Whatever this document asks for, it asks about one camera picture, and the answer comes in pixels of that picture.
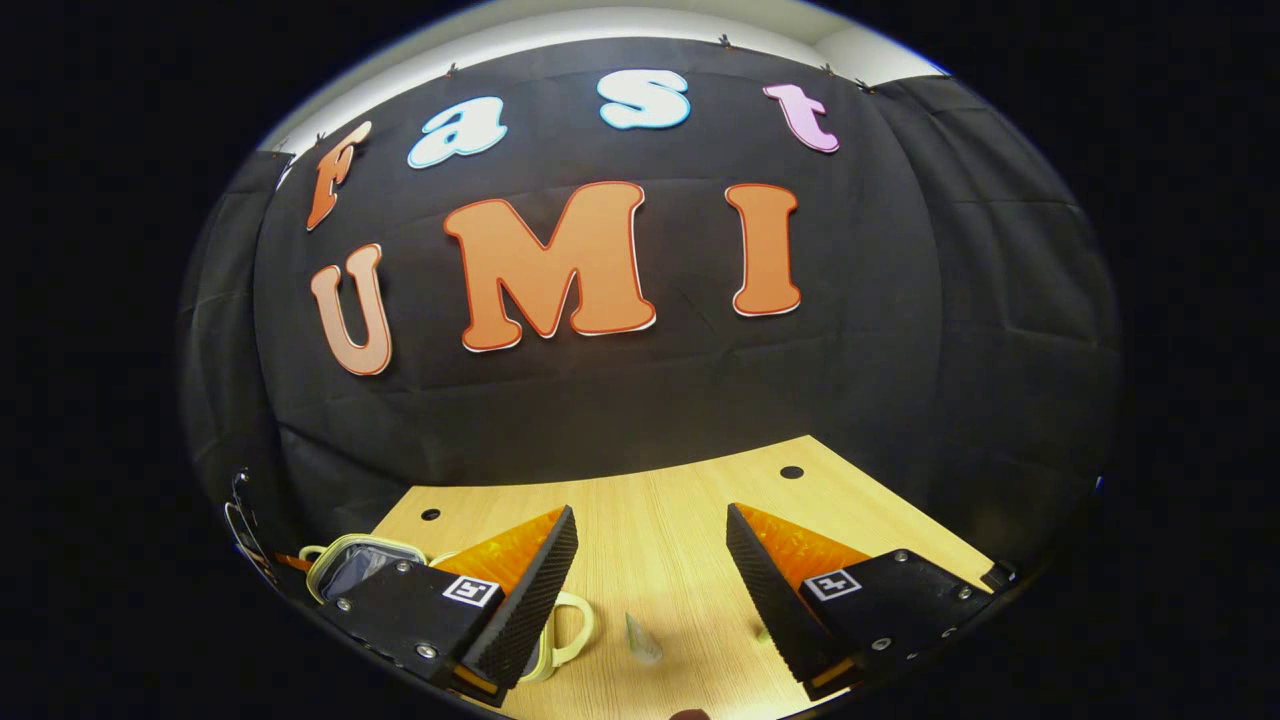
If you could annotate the green tube with white cap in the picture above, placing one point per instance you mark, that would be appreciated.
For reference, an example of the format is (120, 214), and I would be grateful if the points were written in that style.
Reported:
(642, 645)

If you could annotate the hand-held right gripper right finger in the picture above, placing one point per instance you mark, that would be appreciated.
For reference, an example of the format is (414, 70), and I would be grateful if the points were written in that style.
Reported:
(770, 600)

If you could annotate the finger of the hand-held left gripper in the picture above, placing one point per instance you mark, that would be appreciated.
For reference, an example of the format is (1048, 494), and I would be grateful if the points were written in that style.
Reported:
(292, 562)

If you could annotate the pale yellow suitcase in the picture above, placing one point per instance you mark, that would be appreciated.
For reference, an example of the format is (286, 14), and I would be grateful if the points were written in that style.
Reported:
(365, 565)

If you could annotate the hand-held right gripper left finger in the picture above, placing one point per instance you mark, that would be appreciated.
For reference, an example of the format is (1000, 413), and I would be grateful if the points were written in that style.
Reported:
(520, 600)

